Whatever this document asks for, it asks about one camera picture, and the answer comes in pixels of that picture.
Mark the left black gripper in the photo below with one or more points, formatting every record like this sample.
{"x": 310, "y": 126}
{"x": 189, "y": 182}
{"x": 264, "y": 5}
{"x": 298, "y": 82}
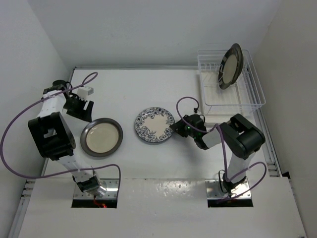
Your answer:
{"x": 86, "y": 113}

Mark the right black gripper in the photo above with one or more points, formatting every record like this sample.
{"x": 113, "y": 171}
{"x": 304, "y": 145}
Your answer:
{"x": 178, "y": 128}

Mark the blue floral plate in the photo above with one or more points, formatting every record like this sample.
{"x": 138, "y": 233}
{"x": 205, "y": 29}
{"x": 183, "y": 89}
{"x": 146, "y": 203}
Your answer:
{"x": 152, "y": 125}

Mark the grey rim plate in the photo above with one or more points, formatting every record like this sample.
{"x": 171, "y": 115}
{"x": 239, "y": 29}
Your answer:
{"x": 240, "y": 62}
{"x": 101, "y": 137}

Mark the dark patterned rim plate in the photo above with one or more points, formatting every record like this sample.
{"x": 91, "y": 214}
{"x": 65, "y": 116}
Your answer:
{"x": 227, "y": 68}

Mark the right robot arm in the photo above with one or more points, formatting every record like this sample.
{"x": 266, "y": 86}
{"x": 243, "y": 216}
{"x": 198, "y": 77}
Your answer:
{"x": 242, "y": 137}

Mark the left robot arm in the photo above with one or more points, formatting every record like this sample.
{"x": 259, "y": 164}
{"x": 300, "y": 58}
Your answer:
{"x": 54, "y": 139}

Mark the white drip tray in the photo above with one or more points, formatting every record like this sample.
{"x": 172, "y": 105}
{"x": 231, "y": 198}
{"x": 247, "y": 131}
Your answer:
{"x": 220, "y": 105}

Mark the white front board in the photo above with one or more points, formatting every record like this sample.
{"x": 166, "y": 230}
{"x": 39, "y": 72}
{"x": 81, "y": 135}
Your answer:
{"x": 151, "y": 208}

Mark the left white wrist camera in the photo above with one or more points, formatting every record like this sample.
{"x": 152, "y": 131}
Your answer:
{"x": 84, "y": 92}

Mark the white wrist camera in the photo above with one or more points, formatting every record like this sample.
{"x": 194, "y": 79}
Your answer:
{"x": 84, "y": 92}
{"x": 196, "y": 110}

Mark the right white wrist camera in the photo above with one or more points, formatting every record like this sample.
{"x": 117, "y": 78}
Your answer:
{"x": 196, "y": 110}

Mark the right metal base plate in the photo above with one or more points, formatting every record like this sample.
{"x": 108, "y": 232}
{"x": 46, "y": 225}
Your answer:
{"x": 216, "y": 191}

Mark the metal base plate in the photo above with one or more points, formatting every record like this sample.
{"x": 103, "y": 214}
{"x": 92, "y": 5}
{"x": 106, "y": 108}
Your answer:
{"x": 216, "y": 191}
{"x": 108, "y": 191}

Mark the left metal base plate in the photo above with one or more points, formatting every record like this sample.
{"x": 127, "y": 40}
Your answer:
{"x": 108, "y": 191}

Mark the white wire dish rack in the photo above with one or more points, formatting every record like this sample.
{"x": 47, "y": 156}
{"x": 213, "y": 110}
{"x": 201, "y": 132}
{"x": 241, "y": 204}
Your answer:
{"x": 210, "y": 60}

